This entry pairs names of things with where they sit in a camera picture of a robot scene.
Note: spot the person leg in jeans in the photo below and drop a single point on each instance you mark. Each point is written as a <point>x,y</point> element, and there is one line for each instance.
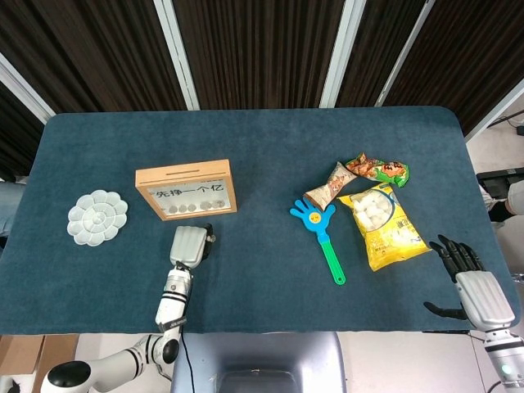
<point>8,204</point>

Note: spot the brown snack packet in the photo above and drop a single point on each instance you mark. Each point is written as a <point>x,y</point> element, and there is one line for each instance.
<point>329,190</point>

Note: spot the blue hand clapper toy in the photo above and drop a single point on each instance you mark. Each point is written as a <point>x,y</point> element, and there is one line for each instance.
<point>313,217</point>

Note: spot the dark slatted partition panel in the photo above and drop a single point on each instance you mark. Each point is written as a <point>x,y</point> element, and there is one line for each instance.
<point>374,49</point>
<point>471,49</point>
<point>14,135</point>
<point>262,49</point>
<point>90,49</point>

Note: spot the black floor equipment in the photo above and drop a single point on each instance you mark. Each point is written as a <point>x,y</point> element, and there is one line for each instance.
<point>493,180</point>

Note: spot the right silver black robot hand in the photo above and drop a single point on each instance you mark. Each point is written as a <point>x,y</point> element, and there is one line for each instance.
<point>485,299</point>

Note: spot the grey blue robot torso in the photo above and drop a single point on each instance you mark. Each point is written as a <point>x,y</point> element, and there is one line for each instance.
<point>262,352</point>

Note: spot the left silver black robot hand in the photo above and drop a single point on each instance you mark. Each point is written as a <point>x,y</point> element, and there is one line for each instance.
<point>188,245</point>

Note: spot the wooden frame coin bank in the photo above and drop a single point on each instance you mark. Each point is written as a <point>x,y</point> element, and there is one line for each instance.
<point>184,175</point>

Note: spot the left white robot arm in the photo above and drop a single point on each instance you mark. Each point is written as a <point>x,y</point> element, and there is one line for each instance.
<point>174,303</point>

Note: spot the person leg with black shoe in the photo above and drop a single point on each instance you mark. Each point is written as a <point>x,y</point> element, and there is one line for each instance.
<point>511,200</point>

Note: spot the blue table cloth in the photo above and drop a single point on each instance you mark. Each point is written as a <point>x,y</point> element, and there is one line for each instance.
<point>262,135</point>

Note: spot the white flower paint palette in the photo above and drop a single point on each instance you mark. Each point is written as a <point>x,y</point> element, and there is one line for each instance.
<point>97,218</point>

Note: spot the white partition post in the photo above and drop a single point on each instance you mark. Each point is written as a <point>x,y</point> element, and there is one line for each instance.
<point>177,53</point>
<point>24,91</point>
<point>403,53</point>
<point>499,110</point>
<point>342,53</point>

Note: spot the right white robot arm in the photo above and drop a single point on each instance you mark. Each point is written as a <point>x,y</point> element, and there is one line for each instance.
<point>501,356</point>

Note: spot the yellow snack bag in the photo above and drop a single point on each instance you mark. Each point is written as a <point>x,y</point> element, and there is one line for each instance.
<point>385,229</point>

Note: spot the orange green snack bag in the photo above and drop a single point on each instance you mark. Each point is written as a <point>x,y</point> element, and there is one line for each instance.
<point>380,170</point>

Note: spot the brown cardboard box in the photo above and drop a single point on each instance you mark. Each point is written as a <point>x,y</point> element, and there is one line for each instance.
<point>24,352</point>

